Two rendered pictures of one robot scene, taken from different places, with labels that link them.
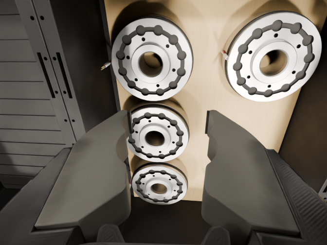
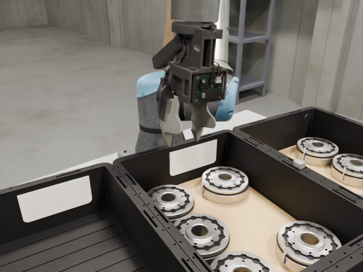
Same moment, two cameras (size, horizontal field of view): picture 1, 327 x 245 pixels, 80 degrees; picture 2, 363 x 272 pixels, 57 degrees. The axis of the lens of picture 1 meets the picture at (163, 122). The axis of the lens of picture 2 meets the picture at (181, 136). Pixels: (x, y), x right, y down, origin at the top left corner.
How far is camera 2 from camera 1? 0.64 m
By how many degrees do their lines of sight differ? 94
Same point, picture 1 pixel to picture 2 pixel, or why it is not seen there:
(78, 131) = (144, 197)
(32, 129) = not seen: outside the picture
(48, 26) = (121, 168)
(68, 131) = (138, 199)
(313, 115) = (267, 180)
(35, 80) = (79, 261)
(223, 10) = (189, 186)
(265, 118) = (261, 209)
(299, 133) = (279, 194)
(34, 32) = (114, 171)
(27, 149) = not seen: outside the picture
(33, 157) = not seen: outside the picture
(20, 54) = (68, 247)
